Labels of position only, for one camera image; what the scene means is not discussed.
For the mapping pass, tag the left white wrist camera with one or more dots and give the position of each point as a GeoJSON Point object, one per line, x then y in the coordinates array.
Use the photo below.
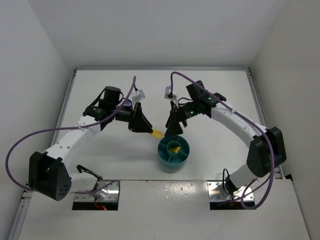
{"type": "Point", "coordinates": [138, 96]}

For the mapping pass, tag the small purple lego piece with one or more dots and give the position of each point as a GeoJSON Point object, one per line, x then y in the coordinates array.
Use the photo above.
{"type": "Point", "coordinates": [128, 104]}

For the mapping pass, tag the metal base plate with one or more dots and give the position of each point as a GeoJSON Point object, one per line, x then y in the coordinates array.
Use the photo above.
{"type": "Point", "coordinates": [217, 194]}
{"type": "Point", "coordinates": [109, 194]}

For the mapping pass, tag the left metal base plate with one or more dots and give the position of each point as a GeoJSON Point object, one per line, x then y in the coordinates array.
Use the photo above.
{"type": "Point", "coordinates": [109, 194]}

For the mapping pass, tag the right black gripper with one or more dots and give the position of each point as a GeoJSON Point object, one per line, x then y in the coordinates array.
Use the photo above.
{"type": "Point", "coordinates": [175, 117]}

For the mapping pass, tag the small yellow lego brick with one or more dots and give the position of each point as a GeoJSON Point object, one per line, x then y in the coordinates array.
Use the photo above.
{"type": "Point", "coordinates": [156, 134]}

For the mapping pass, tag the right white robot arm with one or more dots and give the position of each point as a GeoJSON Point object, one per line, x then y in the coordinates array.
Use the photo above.
{"type": "Point", "coordinates": [264, 144]}

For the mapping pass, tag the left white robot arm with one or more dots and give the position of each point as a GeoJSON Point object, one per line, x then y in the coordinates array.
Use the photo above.
{"type": "Point", "coordinates": [47, 172]}

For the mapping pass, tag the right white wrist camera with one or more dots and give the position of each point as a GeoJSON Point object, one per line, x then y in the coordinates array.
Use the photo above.
{"type": "Point", "coordinates": [170, 95]}

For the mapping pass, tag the teal divided round container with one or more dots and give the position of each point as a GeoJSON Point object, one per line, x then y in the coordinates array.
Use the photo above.
{"type": "Point", "coordinates": [170, 160]}

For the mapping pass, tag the long yellow lego plate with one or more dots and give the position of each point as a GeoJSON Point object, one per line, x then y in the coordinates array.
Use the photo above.
{"type": "Point", "coordinates": [174, 150]}

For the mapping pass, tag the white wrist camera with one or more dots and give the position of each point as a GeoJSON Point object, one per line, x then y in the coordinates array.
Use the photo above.
{"type": "Point", "coordinates": [170, 95]}
{"type": "Point", "coordinates": [138, 96]}

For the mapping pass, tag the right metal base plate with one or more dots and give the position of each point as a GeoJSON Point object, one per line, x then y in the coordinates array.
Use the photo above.
{"type": "Point", "coordinates": [217, 194]}

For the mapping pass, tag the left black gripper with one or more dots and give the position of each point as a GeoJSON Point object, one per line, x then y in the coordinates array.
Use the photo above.
{"type": "Point", "coordinates": [135, 117]}

